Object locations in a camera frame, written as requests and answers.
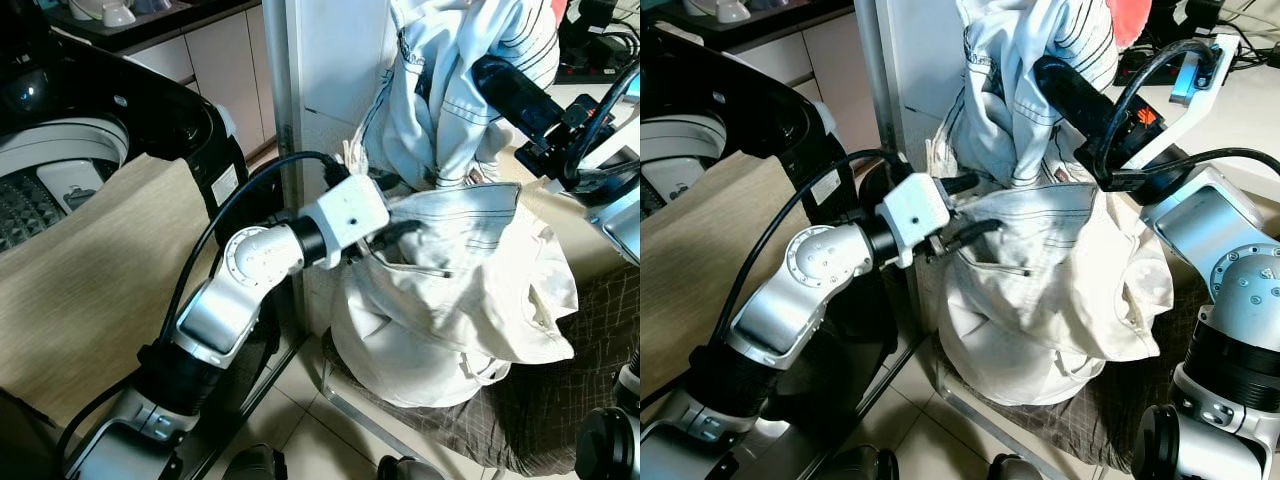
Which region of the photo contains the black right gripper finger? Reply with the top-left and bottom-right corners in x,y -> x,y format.
470,54 -> 549,131
1033,54 -> 1123,136

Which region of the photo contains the pale blue stitched garment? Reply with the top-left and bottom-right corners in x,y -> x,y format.
355,0 -> 563,197
925,0 -> 1121,193

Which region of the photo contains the cream white denim garment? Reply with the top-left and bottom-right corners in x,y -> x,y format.
933,180 -> 1179,407
328,182 -> 583,409

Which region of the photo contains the black top-load washing machine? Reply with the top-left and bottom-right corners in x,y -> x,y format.
0,25 -> 253,257
640,25 -> 863,229

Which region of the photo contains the white metal-edged panel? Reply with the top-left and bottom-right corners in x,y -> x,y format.
853,0 -> 979,333
262,0 -> 413,337

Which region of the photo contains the beige cabinet with dark counter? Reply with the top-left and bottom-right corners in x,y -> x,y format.
680,0 -> 883,151
45,0 -> 283,167

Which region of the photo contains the beige woven cloth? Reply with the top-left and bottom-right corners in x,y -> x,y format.
0,153 -> 303,429
640,150 -> 806,399

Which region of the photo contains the white dish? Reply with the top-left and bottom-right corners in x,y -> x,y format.
65,0 -> 138,29
700,0 -> 753,25

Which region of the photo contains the brown checked laundry hamper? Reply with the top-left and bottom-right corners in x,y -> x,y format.
928,270 -> 1216,477
318,262 -> 641,479

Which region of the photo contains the dark robot right foot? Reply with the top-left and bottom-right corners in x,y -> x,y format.
986,455 -> 1047,480
376,455 -> 447,480

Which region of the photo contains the dark robot foot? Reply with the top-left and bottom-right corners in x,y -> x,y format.
222,444 -> 291,480
986,455 -> 1047,480
376,455 -> 447,480
825,444 -> 898,480

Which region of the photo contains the dark robot left foot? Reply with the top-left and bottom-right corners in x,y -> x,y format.
222,444 -> 291,480
825,444 -> 898,480

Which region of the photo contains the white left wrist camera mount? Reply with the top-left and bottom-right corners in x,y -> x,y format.
298,177 -> 392,267
880,172 -> 952,269

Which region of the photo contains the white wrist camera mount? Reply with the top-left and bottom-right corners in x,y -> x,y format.
880,172 -> 952,269
298,177 -> 392,267
1128,33 -> 1243,173

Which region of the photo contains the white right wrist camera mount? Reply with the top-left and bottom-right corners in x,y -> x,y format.
1128,33 -> 1243,173

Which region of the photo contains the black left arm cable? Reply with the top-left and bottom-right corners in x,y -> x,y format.
155,149 -> 351,346
715,148 -> 916,346

